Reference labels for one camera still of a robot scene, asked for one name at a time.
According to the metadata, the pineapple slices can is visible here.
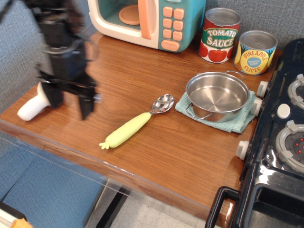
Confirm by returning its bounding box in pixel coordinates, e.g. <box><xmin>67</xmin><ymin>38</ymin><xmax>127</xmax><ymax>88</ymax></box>
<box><xmin>234</xmin><ymin>30</ymin><xmax>278</xmax><ymax>75</ymax></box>

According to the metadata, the plush brown white mushroom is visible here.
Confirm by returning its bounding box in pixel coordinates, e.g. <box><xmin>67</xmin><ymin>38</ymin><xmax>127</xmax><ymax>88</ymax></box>
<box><xmin>17</xmin><ymin>82</ymin><xmax>51</xmax><ymax>121</ymax></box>

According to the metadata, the orange plush object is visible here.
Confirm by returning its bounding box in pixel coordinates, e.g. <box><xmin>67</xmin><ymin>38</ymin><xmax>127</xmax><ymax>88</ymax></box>
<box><xmin>11</xmin><ymin>218</ymin><xmax>33</xmax><ymax>228</ymax></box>

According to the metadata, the spoon with green handle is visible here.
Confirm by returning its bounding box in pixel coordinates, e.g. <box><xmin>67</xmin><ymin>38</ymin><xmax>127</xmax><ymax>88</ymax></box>
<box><xmin>99</xmin><ymin>94</ymin><xmax>174</xmax><ymax>150</ymax></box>

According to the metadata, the light teal cloth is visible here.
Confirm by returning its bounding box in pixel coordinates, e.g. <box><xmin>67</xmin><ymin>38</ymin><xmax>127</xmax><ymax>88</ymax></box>
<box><xmin>175</xmin><ymin>90</ymin><xmax>259</xmax><ymax>134</ymax></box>

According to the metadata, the small steel pot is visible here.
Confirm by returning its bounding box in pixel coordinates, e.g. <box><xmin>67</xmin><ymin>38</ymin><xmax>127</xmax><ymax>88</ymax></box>
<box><xmin>186</xmin><ymin>71</ymin><xmax>250</xmax><ymax>122</ymax></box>

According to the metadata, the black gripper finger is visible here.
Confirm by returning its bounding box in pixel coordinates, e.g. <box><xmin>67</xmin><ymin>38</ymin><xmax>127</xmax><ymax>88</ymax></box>
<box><xmin>42</xmin><ymin>83</ymin><xmax>64</xmax><ymax>108</ymax></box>
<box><xmin>78</xmin><ymin>94</ymin><xmax>95</xmax><ymax>120</ymax></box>

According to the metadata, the tomato sauce can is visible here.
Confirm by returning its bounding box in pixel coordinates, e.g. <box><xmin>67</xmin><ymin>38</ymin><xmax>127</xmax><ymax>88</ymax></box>
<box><xmin>199</xmin><ymin>8</ymin><xmax>241</xmax><ymax>63</ymax></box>

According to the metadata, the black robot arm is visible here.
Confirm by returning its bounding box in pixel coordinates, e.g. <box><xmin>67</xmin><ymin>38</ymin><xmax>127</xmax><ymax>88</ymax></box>
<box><xmin>17</xmin><ymin>0</ymin><xmax>99</xmax><ymax>121</ymax></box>

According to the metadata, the black toy stove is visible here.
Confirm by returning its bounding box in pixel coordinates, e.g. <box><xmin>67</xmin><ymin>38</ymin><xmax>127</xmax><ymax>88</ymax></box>
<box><xmin>205</xmin><ymin>38</ymin><xmax>304</xmax><ymax>228</ymax></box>

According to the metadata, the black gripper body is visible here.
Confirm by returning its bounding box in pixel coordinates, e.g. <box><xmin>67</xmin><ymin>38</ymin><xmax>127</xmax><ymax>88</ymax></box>
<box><xmin>37</xmin><ymin>40</ymin><xmax>99</xmax><ymax>100</ymax></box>

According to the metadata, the teal toy microwave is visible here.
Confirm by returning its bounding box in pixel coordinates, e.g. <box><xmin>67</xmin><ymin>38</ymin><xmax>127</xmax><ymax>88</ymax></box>
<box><xmin>88</xmin><ymin>0</ymin><xmax>206</xmax><ymax>53</ymax></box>

